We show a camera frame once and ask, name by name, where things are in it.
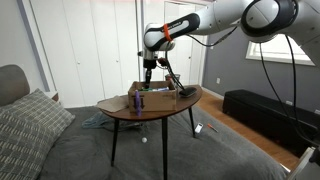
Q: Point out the grey plaid pillow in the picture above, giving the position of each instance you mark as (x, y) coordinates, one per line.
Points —
(40, 111)

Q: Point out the white remote control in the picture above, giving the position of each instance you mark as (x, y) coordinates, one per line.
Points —
(199, 128)

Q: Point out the window with white frame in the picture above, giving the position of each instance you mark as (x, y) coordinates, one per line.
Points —
(280, 50)

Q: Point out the cardboard box with arrow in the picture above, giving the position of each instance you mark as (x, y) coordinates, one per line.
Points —
(156, 99)

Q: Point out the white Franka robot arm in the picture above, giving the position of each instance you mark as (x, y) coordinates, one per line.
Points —
(233, 16)

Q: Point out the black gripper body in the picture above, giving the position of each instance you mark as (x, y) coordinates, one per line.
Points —
(150, 64)

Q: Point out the black bench ottoman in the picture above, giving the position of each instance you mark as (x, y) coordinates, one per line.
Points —
(263, 113)

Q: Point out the wrist camera with red mount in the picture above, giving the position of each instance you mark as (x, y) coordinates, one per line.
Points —
(162, 62)

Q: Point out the small white ball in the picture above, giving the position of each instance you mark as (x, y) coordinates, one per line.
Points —
(144, 140)

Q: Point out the blue green items in box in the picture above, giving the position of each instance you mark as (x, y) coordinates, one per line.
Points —
(160, 89)

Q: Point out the grey upholstered headboard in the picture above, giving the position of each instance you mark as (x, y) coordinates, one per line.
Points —
(11, 83)

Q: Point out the grey rug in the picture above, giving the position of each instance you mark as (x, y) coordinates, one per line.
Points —
(206, 156)

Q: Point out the white wall outlet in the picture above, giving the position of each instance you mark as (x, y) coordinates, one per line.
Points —
(218, 80)
(289, 102)

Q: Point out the brown paper sheet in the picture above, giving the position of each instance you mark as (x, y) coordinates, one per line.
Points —
(111, 104)

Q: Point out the oval wooden side table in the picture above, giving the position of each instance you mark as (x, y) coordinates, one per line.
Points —
(186, 104)

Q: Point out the blue grey crumpled cloth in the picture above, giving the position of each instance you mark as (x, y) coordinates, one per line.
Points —
(95, 120)

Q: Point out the purple bottle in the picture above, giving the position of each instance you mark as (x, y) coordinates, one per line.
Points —
(138, 105)

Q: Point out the black glasses case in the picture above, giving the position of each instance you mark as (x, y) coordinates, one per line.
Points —
(188, 92)

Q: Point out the grey dashed pattern pillow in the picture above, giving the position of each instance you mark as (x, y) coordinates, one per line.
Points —
(20, 150)

